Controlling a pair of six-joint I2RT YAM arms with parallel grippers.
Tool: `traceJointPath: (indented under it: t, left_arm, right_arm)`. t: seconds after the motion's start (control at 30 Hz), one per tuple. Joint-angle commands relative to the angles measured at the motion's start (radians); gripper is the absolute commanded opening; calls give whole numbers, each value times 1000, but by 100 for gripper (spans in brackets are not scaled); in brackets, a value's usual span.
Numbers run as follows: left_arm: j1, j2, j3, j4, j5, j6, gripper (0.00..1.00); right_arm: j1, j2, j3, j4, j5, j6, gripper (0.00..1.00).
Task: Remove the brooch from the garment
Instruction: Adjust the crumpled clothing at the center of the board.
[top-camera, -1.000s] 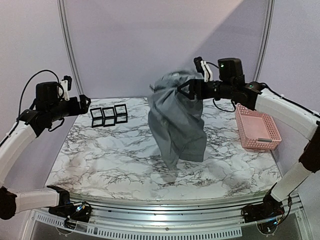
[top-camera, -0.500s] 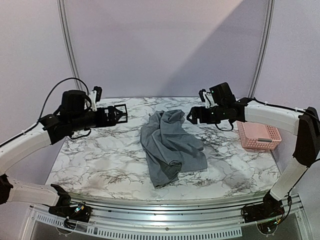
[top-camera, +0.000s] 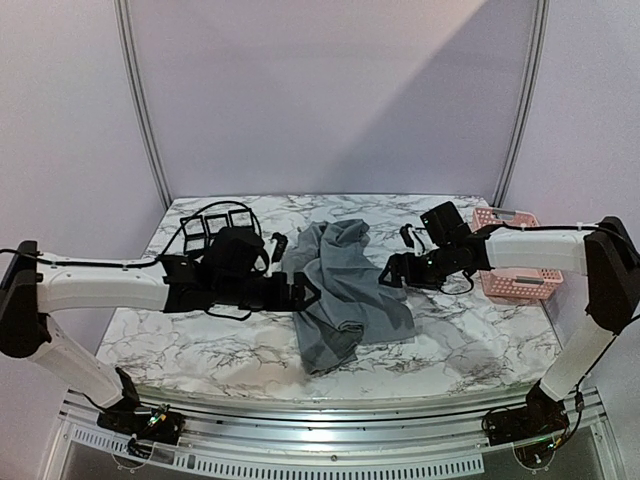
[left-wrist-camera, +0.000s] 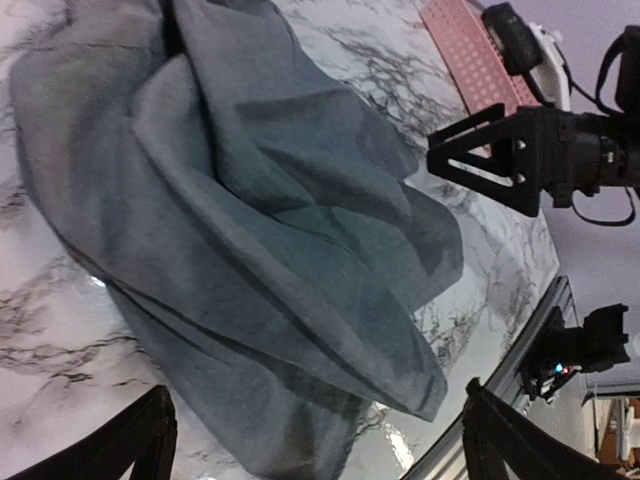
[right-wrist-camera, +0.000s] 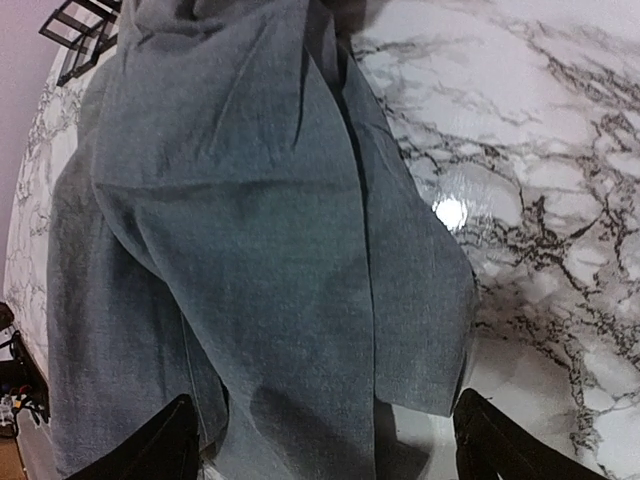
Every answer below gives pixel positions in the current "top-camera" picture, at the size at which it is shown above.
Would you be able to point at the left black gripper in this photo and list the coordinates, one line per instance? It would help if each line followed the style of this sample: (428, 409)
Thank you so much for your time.
(280, 302)

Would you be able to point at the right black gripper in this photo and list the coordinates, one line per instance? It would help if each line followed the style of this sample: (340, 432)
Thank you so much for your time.
(405, 270)

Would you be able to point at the grey button shirt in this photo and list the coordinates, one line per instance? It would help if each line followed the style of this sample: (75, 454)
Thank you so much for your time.
(354, 309)

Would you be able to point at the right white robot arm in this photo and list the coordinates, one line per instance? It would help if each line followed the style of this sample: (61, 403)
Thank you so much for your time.
(603, 253)

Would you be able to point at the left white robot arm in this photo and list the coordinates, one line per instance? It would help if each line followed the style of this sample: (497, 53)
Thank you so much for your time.
(37, 284)

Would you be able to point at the black display box right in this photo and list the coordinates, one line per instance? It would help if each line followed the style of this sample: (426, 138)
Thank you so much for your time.
(241, 218)

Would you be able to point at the pink plastic basket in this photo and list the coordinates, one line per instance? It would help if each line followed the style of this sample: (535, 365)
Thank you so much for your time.
(513, 283)

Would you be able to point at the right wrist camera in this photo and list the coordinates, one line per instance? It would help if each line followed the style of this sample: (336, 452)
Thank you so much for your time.
(407, 236)

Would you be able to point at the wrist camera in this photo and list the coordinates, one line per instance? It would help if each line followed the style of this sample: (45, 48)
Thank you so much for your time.
(278, 243)
(407, 236)

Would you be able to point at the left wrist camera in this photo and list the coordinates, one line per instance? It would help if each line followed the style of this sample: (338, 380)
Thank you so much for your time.
(278, 243)

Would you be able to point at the aluminium front rail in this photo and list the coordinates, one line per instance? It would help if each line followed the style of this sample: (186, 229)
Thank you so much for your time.
(420, 438)

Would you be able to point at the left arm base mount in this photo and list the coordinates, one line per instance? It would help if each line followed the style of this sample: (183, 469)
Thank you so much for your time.
(159, 424)

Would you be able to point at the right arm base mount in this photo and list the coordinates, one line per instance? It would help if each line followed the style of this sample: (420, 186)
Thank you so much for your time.
(504, 425)

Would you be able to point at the right wall aluminium post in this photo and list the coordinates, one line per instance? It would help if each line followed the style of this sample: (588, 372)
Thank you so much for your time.
(525, 99)

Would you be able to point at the wall aluminium post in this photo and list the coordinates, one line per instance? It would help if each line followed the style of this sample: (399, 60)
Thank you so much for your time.
(525, 99)
(133, 72)

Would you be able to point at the left wall aluminium post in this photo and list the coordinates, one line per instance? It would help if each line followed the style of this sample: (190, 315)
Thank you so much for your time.
(133, 72)

